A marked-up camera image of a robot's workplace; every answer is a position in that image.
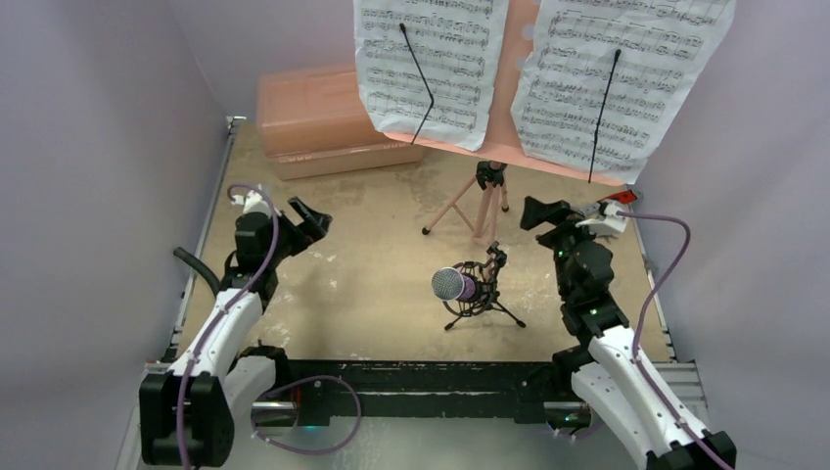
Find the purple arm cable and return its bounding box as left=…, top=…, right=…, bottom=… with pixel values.
left=551, top=209, right=734, bottom=470
left=176, top=183, right=362, bottom=470

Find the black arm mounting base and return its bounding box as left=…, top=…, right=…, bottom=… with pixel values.
left=250, top=359, right=598, bottom=431

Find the silver adjustable wrench red handle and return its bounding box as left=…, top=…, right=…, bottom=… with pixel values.
left=578, top=189, right=643, bottom=216

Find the pink plastic storage box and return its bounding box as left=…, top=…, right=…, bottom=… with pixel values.
left=255, top=64, right=426, bottom=181

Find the pink music stand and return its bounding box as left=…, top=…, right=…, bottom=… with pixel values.
left=418, top=0, right=623, bottom=246

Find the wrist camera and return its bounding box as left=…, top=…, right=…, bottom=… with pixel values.
left=230, top=190, right=282, bottom=217
left=576, top=199, right=627, bottom=238

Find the purple glitter microphone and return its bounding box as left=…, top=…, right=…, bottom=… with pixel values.
left=431, top=267, right=480, bottom=302

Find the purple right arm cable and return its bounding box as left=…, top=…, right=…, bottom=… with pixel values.
left=551, top=209, right=734, bottom=470

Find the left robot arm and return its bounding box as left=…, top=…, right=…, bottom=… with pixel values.
left=139, top=191, right=333, bottom=468

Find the black microphone tripod stand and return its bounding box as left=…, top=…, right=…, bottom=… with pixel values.
left=441, top=242, right=527, bottom=331

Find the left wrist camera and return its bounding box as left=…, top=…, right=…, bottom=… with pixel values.
left=230, top=190, right=282, bottom=217

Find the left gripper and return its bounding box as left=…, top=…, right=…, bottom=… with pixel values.
left=265, top=200, right=331, bottom=269

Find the aluminium table frame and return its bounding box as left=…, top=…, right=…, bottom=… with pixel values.
left=115, top=117, right=724, bottom=470

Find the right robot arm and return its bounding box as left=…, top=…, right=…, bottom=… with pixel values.
left=520, top=197, right=737, bottom=469

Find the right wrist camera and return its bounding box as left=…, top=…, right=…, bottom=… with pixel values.
left=576, top=199, right=627, bottom=238

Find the sheet music page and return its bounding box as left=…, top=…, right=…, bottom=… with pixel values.
left=511, top=0, right=736, bottom=184
left=352, top=0, right=510, bottom=151

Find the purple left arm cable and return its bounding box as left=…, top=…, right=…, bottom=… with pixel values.
left=176, top=183, right=362, bottom=470

